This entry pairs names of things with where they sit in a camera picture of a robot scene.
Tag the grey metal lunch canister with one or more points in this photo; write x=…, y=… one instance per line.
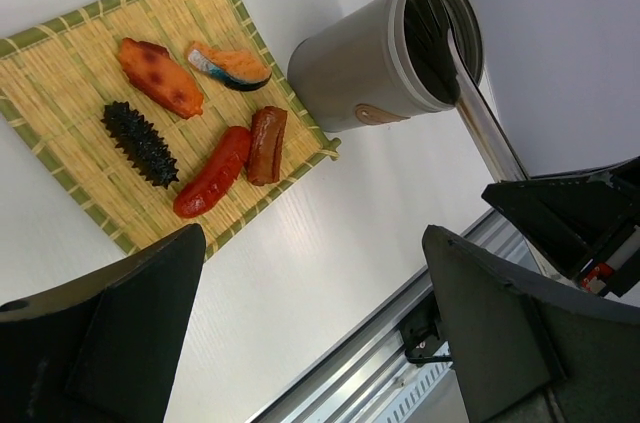
x=362, y=70

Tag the red sausage toy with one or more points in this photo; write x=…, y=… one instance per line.
x=217, y=176

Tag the black sea cucumber toy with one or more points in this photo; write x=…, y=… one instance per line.
x=141, y=143

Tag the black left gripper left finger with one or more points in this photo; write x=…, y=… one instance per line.
x=103, y=347

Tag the stainless steel tongs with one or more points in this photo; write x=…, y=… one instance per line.
x=439, y=66

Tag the white slotted cable duct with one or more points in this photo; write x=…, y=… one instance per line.
x=407, y=391

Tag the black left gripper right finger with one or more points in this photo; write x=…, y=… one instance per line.
x=526, y=348

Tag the orange fried fish toy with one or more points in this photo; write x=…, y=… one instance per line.
x=151, y=70

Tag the orange salmon slice toy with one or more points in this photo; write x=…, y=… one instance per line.
x=239, y=70

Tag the brown grilled sausage toy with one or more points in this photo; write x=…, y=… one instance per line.
x=267, y=133

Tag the bamboo woven tray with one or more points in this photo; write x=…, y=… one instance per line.
x=57, y=77

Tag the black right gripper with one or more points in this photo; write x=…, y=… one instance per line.
x=585, y=223

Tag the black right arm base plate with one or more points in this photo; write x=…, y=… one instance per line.
x=422, y=338

